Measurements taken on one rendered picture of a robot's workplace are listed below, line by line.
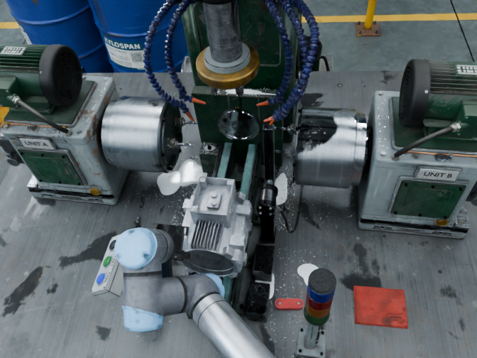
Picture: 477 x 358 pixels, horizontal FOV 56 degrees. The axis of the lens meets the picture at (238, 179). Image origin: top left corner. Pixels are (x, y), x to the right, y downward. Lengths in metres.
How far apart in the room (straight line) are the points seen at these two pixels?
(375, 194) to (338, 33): 2.46
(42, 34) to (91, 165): 1.83
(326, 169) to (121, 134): 0.64
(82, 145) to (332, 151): 0.77
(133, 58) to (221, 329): 2.29
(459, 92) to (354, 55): 2.32
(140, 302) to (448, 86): 0.90
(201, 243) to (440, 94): 0.72
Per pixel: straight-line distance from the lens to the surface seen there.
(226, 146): 1.62
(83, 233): 1.68
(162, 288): 0.90
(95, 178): 1.61
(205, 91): 1.50
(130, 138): 1.44
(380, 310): 1.44
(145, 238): 0.85
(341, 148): 1.33
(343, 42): 3.65
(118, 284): 1.23
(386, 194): 1.42
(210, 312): 0.91
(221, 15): 1.17
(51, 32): 3.24
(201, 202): 1.24
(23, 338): 1.58
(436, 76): 1.25
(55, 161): 1.58
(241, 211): 1.26
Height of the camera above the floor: 2.12
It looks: 52 degrees down
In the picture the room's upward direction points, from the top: 7 degrees counter-clockwise
